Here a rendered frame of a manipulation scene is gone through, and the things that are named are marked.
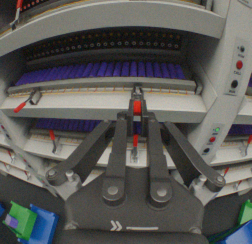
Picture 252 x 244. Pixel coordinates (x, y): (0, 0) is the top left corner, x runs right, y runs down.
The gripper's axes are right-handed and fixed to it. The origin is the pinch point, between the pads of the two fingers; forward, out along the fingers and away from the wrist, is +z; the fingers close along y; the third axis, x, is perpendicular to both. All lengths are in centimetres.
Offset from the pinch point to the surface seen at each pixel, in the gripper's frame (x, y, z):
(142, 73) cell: 4.8, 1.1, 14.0
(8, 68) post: 10.8, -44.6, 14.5
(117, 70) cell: 5.4, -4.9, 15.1
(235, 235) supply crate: -47, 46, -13
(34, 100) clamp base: 0.1, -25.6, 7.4
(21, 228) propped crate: -74, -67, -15
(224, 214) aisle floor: -76, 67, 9
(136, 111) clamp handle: 0.2, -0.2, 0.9
